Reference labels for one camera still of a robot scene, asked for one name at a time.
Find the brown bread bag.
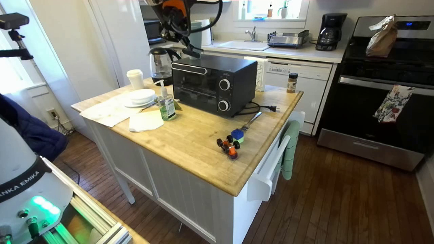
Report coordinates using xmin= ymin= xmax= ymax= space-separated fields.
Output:
xmin=364 ymin=14 xmax=398 ymax=58

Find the blue green small toy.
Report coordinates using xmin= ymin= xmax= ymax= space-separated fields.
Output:
xmin=229 ymin=128 xmax=246 ymax=145

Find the black camera on tripod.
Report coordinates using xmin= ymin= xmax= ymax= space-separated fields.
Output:
xmin=0 ymin=12 xmax=35 ymax=62

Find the white plate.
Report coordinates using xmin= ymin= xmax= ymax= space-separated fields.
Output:
xmin=123 ymin=90 xmax=157 ymax=109

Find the black toaster oven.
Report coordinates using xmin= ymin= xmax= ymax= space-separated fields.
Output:
xmin=170 ymin=54 xmax=257 ymax=119

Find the black steel kitchen stove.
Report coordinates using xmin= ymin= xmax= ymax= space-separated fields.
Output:
xmin=315 ymin=15 xmax=434 ymax=174

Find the orange black toy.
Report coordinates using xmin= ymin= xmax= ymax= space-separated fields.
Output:
xmin=215 ymin=134 xmax=241 ymax=160

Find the green spray bottle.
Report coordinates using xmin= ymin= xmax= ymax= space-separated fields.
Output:
xmin=276 ymin=0 xmax=290 ymax=20

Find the floral dish towel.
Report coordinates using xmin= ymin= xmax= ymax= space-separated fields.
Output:
xmin=372 ymin=84 xmax=415 ymax=125

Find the white paper towel roll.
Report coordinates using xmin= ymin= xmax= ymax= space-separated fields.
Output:
xmin=188 ymin=18 xmax=214 ymax=48

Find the white dishwasher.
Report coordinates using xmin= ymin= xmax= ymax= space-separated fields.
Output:
xmin=242 ymin=56 xmax=337 ymax=136

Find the aluminium frame rail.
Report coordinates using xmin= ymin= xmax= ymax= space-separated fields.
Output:
xmin=42 ymin=157 xmax=150 ymax=244

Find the silver oven door handle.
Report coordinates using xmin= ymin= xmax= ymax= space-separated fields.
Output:
xmin=170 ymin=61 xmax=208 ymax=76

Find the white kitchen sink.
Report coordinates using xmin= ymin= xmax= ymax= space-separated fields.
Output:
xmin=219 ymin=39 xmax=271 ymax=53

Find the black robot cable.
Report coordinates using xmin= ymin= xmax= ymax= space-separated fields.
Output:
xmin=180 ymin=0 xmax=225 ymax=35

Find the white lidded paper cup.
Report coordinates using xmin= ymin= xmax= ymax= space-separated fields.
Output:
xmin=126 ymin=68 xmax=145 ymax=92

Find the black oven power cord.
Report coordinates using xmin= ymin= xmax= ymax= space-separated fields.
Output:
xmin=234 ymin=100 xmax=278 ymax=117

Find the chrome faucet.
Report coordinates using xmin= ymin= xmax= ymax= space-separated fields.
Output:
xmin=244 ymin=26 xmax=260 ymax=43

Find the green hanging towel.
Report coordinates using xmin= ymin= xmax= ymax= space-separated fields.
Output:
xmin=279 ymin=119 xmax=302 ymax=182

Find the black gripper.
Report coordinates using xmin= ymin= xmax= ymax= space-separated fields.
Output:
xmin=154 ymin=8 xmax=202 ymax=53

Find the green hand soap dispenser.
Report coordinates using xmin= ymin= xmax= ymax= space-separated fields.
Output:
xmin=154 ymin=79 xmax=177 ymax=122

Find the white wooden-top kitchen island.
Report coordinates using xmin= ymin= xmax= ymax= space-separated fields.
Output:
xmin=70 ymin=83 xmax=305 ymax=244

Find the black microwave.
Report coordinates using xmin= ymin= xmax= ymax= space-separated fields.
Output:
xmin=142 ymin=18 xmax=166 ymax=46

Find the metal spatula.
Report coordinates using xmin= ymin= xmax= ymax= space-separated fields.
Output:
xmin=238 ymin=110 xmax=263 ymax=133

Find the spice jar with black lid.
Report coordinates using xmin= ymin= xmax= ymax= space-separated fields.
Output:
xmin=286 ymin=71 xmax=299 ymax=95

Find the blue jacket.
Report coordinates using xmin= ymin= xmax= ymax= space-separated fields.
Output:
xmin=0 ymin=92 xmax=70 ymax=163

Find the black glass electric kettle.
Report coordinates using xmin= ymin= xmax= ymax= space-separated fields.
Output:
xmin=147 ymin=46 xmax=174 ymax=87

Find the white folded napkin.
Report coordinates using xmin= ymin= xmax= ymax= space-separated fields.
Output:
xmin=127 ymin=110 xmax=165 ymax=133

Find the large white cloth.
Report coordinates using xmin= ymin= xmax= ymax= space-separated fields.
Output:
xmin=80 ymin=92 xmax=136 ymax=129

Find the black coffee maker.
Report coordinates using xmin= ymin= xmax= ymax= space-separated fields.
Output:
xmin=314 ymin=12 xmax=348 ymax=52

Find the kitchen window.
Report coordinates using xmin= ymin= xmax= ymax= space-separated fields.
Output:
xmin=234 ymin=0 xmax=313 ymax=23

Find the grey dish rack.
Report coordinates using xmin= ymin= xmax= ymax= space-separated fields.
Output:
xmin=265 ymin=29 xmax=310 ymax=50

